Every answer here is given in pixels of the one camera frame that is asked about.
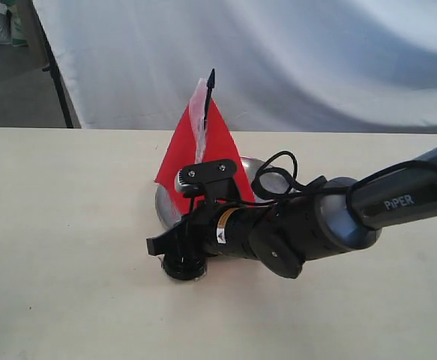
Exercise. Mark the black stand pole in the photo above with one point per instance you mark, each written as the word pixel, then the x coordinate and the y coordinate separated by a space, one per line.
pixel 51 67

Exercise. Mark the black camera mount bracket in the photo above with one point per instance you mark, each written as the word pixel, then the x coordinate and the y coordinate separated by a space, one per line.
pixel 213 180

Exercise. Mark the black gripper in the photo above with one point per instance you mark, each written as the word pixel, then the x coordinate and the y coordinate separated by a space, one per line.
pixel 211 230

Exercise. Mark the white sack in background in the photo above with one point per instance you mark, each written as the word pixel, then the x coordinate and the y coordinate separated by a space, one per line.
pixel 11 31

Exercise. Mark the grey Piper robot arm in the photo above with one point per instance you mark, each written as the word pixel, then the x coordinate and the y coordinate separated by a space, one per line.
pixel 342 214

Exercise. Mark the red flag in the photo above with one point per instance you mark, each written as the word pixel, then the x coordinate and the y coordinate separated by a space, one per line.
pixel 201 135

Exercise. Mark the black round flag base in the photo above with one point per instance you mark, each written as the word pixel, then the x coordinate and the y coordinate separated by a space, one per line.
pixel 184 268

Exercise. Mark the white backdrop cloth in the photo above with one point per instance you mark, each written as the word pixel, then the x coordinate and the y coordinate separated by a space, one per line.
pixel 359 66

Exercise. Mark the round metal plate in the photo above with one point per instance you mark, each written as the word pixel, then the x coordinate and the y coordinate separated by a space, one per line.
pixel 165 206

